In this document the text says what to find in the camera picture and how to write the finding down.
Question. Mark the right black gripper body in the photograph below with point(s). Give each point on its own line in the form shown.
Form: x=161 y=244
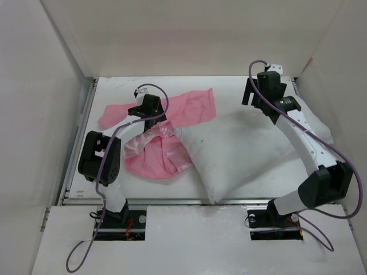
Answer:
x=256 y=101

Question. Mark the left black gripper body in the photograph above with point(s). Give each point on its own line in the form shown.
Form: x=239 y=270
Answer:
x=159 y=120

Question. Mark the pink pillowcase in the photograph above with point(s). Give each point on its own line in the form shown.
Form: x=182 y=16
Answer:
x=158 y=153

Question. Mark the white pillow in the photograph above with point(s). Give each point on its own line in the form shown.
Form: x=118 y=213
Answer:
x=241 y=154

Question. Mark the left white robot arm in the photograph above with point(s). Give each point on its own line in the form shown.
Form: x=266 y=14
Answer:
x=101 y=153

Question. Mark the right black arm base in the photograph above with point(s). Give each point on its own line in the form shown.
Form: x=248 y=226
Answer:
x=262 y=218

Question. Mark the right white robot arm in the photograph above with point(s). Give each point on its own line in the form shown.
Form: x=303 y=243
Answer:
x=328 y=179

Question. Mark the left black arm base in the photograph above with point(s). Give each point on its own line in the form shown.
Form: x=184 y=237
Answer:
x=137 y=216

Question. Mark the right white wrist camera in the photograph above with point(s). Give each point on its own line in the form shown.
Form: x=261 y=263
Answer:
x=274 y=68

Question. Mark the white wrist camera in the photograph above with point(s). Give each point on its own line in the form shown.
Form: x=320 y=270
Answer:
x=139 y=95
x=274 y=68

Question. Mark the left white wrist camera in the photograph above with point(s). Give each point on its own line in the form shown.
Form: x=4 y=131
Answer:
x=139 y=95

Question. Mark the front aluminium rail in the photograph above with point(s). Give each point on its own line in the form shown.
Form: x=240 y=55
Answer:
x=205 y=202

